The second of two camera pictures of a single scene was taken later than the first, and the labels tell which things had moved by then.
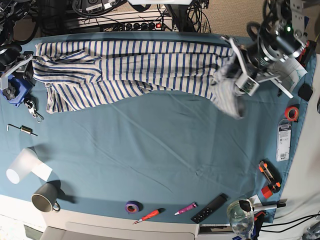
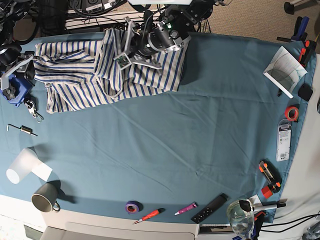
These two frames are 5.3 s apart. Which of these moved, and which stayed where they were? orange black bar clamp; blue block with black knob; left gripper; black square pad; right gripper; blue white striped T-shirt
Moved: left gripper; blue white striped T-shirt
Stayed: right gripper; black square pad; blue block with black knob; orange black bar clamp
